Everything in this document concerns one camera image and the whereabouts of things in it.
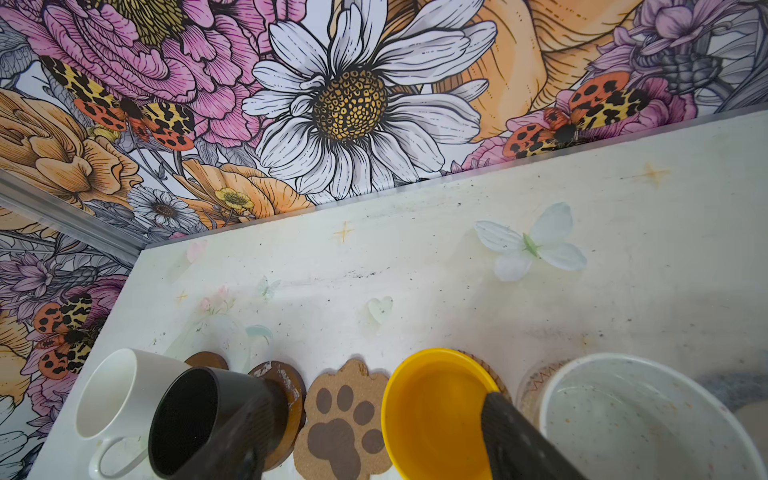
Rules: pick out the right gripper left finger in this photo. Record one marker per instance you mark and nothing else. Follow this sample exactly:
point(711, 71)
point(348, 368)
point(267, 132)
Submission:
point(237, 451)

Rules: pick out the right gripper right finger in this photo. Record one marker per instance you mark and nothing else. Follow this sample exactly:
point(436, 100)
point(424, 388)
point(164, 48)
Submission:
point(516, 449)

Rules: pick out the white patterned round coaster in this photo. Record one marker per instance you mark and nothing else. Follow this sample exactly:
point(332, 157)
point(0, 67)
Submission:
point(531, 389)

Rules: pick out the cork round coaster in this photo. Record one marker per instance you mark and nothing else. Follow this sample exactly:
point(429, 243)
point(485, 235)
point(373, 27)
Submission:
point(496, 378)

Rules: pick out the black mug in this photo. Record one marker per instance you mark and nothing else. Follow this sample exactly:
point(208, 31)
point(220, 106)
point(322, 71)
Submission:
point(194, 408)

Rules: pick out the glossy brown round coaster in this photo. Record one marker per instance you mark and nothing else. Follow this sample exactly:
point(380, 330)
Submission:
point(289, 389)

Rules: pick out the yellow mug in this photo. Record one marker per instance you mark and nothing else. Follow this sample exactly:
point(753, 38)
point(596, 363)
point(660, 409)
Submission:
point(431, 416)

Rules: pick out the dark brown round coaster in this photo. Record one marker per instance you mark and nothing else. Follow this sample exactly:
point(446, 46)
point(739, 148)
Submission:
point(207, 359)

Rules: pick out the white mug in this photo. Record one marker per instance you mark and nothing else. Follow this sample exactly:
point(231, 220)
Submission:
point(615, 416)
point(119, 402)

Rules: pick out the grey woven round coaster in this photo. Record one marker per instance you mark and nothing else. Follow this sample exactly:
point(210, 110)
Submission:
point(736, 390)

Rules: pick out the paw shaped coaster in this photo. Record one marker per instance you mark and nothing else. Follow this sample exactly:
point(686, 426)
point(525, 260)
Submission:
point(342, 437)

